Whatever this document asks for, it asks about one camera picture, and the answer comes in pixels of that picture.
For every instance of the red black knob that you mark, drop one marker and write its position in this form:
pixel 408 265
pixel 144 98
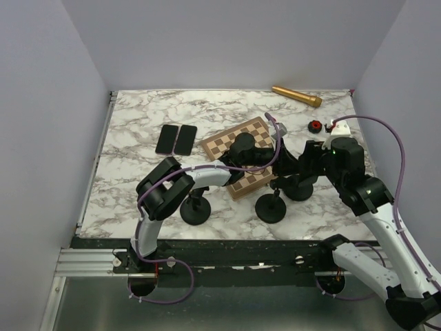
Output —
pixel 314 126

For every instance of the aluminium rail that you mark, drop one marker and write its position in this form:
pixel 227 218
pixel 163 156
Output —
pixel 99 263

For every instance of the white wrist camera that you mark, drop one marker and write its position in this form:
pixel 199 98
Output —
pixel 282 131
pixel 339 129

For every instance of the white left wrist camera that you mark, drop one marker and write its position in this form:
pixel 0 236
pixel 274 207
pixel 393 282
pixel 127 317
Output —
pixel 282 131

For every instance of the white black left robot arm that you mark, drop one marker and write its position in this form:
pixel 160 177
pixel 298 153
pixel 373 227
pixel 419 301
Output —
pixel 170 185

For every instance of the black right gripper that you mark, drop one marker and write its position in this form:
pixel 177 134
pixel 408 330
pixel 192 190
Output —
pixel 330 150

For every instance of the gold microphone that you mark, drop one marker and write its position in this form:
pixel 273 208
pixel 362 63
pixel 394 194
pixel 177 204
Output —
pixel 310 100

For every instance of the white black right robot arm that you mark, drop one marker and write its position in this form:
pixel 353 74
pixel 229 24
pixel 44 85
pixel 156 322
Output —
pixel 411 290

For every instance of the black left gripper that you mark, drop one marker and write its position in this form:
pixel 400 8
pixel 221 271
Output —
pixel 285 164

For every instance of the wooden chessboard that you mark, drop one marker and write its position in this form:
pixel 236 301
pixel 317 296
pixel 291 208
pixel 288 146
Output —
pixel 216 145

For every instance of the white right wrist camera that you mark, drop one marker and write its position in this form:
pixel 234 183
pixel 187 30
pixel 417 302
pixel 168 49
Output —
pixel 339 129

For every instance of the black phone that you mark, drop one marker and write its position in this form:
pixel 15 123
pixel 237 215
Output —
pixel 166 140
pixel 185 140

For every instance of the black mounting base plate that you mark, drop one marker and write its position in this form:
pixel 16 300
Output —
pixel 231 252

